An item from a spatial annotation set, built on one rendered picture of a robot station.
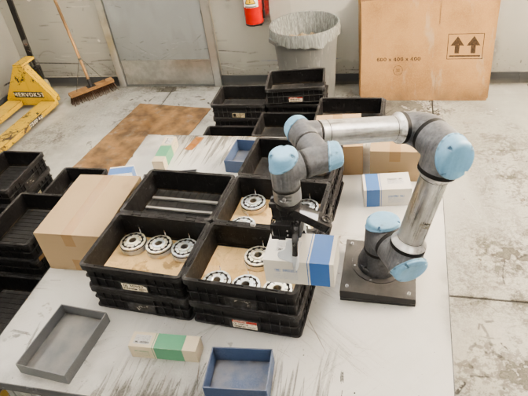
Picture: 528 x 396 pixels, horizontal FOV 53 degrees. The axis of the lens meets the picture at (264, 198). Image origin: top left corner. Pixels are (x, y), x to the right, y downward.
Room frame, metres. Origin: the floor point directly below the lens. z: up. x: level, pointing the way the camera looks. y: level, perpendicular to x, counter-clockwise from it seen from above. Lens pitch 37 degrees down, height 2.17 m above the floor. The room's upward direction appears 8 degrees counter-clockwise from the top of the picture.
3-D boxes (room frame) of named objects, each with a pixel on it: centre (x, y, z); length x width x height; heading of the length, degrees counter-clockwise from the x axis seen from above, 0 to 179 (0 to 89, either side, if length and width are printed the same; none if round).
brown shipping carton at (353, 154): (2.16, -0.40, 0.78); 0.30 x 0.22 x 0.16; 168
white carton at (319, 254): (1.10, -0.08, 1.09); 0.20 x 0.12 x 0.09; 72
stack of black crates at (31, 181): (2.71, 1.49, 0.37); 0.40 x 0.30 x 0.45; 162
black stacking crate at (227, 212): (1.60, -0.03, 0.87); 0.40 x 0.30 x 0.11; 69
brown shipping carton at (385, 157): (2.05, -0.65, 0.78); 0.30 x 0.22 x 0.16; 162
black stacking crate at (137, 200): (1.74, 0.34, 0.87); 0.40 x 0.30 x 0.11; 69
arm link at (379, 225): (1.35, -0.39, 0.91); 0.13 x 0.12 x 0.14; 14
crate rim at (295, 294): (1.32, 0.08, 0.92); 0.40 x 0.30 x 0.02; 69
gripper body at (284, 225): (1.11, -0.06, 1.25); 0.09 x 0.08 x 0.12; 72
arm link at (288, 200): (1.11, -0.06, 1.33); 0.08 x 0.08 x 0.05
